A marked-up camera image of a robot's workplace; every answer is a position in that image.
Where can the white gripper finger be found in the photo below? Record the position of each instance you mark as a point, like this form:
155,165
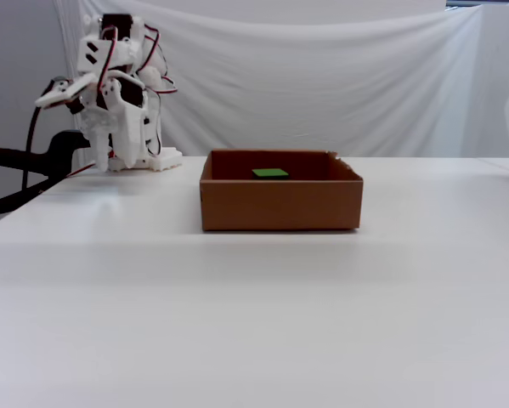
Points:
102,153

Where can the green cube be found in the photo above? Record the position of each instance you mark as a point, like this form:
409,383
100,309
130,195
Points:
270,172

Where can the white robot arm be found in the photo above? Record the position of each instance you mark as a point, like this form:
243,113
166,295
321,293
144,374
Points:
131,136

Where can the brown cardboard box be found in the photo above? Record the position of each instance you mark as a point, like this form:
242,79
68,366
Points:
279,204

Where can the black chair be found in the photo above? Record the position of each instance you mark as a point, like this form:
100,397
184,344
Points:
63,149

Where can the white cloth backdrop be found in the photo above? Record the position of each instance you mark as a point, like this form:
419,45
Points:
322,85

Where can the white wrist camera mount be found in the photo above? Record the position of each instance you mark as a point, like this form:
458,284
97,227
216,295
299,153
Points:
63,91

